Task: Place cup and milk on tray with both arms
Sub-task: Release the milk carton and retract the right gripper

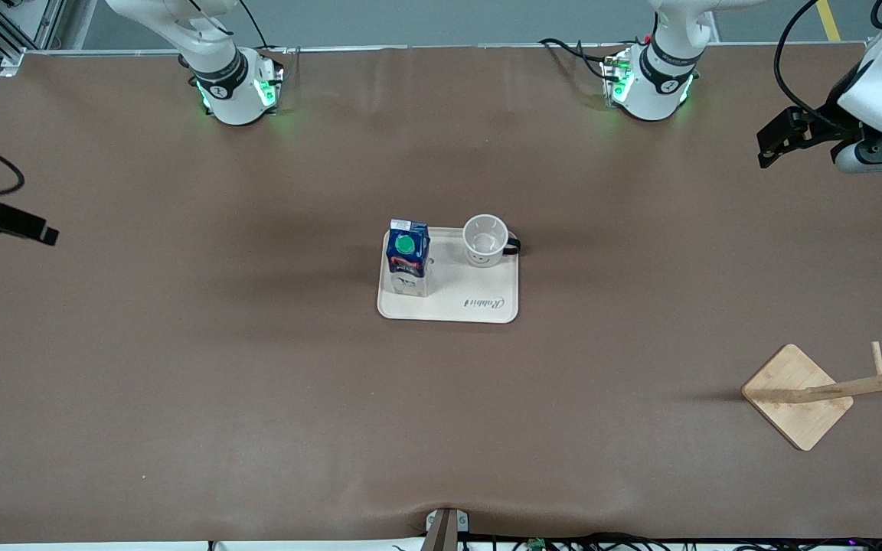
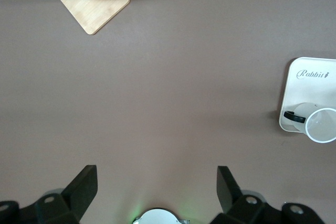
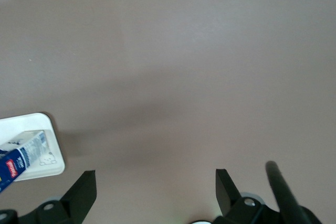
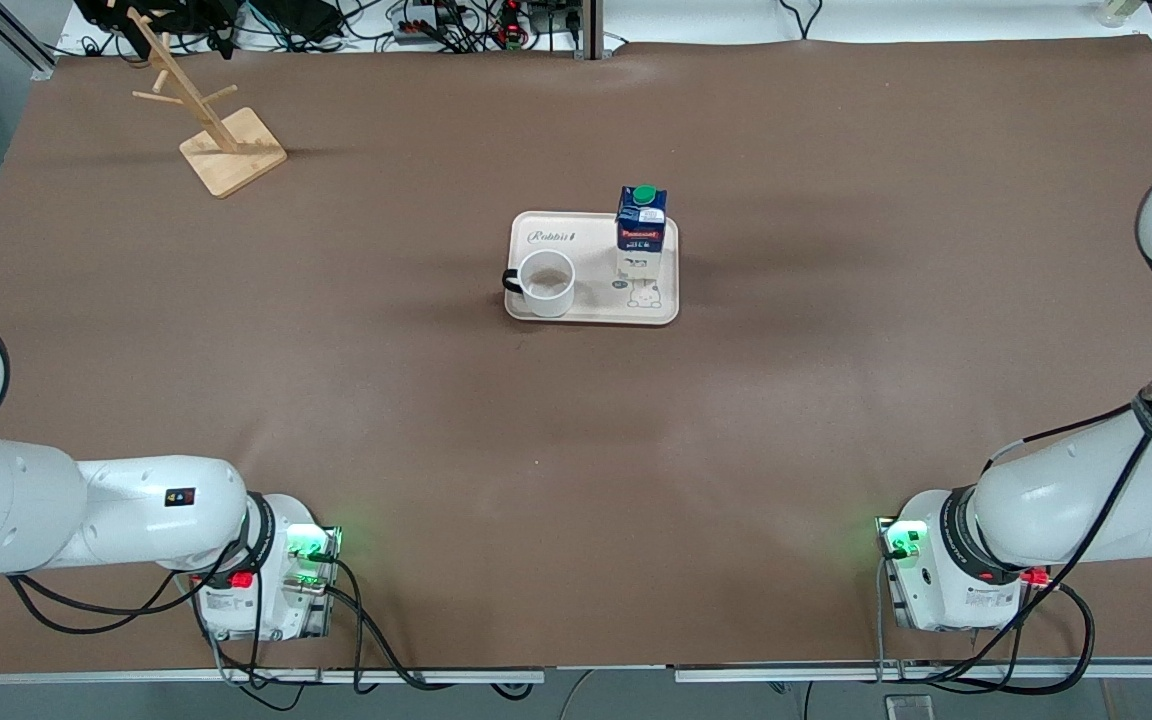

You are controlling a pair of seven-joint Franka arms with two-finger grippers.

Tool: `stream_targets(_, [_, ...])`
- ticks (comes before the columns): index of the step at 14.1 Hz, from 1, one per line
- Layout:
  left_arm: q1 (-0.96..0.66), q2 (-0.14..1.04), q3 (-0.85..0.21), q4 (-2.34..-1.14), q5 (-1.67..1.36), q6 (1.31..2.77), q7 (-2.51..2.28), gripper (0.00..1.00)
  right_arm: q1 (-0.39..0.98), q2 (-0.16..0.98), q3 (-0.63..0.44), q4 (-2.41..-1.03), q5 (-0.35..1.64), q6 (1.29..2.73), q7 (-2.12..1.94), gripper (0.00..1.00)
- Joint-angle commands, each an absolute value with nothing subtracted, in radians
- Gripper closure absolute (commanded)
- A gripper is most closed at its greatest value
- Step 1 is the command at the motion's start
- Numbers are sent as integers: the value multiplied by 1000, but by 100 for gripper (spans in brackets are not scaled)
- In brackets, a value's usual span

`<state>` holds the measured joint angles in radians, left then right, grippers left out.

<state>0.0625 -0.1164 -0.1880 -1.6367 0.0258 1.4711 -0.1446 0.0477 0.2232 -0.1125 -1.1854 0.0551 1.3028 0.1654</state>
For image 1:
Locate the brown table mat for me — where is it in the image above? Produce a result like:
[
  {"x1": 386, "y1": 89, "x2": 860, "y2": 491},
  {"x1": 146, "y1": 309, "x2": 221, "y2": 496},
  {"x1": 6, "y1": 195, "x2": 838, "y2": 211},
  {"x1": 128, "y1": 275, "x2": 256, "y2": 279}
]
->
[{"x1": 0, "y1": 46, "x2": 882, "y2": 546}]

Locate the white smiley mug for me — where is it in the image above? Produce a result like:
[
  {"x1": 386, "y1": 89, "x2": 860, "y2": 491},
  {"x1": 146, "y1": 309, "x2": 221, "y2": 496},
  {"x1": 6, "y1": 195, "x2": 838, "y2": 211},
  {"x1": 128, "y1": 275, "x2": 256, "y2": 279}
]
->
[{"x1": 462, "y1": 214, "x2": 521, "y2": 269}]

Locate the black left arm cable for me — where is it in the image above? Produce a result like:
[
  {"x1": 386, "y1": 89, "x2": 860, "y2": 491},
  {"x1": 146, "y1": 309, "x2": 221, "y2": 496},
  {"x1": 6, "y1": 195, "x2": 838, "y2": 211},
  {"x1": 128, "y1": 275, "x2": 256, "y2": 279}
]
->
[{"x1": 773, "y1": 0, "x2": 844, "y2": 125}]

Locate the wooden mug stand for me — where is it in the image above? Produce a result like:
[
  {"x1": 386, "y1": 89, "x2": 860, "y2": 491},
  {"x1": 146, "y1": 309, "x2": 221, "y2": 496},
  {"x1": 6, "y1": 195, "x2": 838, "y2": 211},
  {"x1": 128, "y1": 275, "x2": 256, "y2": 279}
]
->
[{"x1": 741, "y1": 341, "x2": 882, "y2": 452}]

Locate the blue milk carton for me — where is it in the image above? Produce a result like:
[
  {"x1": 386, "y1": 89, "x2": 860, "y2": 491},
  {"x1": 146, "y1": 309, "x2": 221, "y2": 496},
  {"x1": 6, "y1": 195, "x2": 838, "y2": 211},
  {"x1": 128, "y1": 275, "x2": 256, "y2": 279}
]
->
[{"x1": 385, "y1": 218, "x2": 431, "y2": 298}]

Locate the beige tray with bear print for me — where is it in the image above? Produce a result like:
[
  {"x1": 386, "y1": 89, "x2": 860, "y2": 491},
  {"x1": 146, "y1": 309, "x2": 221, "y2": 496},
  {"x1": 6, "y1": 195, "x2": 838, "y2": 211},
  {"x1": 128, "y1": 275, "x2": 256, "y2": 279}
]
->
[{"x1": 377, "y1": 226, "x2": 520, "y2": 324}]

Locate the black base cable bundle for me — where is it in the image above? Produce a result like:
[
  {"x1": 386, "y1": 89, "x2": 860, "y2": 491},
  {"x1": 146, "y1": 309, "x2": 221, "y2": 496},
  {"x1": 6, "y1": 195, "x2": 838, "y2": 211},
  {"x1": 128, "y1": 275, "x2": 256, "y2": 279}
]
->
[{"x1": 539, "y1": 37, "x2": 612, "y2": 81}]

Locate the grey metal bracket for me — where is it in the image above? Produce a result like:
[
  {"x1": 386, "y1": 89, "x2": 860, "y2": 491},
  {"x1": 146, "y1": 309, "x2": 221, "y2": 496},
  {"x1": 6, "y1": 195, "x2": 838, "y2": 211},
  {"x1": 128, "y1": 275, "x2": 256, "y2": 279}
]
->
[{"x1": 424, "y1": 507, "x2": 470, "y2": 551}]

